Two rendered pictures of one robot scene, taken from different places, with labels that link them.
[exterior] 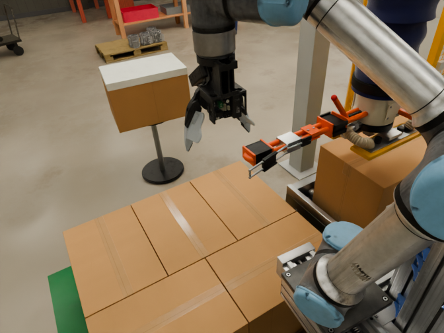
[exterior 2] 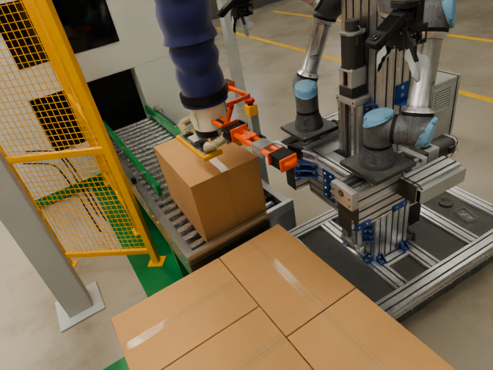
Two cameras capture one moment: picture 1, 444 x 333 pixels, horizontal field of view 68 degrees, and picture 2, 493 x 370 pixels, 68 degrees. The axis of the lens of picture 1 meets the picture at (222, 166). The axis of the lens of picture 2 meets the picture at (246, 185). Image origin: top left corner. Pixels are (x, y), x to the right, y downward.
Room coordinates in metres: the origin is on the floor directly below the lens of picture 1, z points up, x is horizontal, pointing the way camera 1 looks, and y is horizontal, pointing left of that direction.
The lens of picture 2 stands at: (1.07, 1.03, 1.93)
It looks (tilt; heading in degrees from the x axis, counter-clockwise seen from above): 34 degrees down; 272
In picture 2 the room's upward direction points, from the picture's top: 12 degrees counter-clockwise
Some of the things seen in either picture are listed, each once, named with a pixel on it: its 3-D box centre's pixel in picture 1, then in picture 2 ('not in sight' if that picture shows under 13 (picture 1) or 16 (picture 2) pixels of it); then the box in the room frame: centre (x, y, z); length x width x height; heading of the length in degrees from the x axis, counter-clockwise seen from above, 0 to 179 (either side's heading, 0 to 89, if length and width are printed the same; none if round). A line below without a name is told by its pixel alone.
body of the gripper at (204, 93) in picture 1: (219, 85); (406, 24); (0.60, -0.01, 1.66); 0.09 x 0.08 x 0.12; 24
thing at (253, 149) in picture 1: (258, 152); (282, 158); (0.97, -0.13, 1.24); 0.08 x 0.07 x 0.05; 118
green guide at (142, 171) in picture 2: not in sight; (122, 153); (2.15, -1.78, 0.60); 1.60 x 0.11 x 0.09; 118
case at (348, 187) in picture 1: (384, 176); (209, 179); (1.36, -0.87, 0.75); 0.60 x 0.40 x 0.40; 116
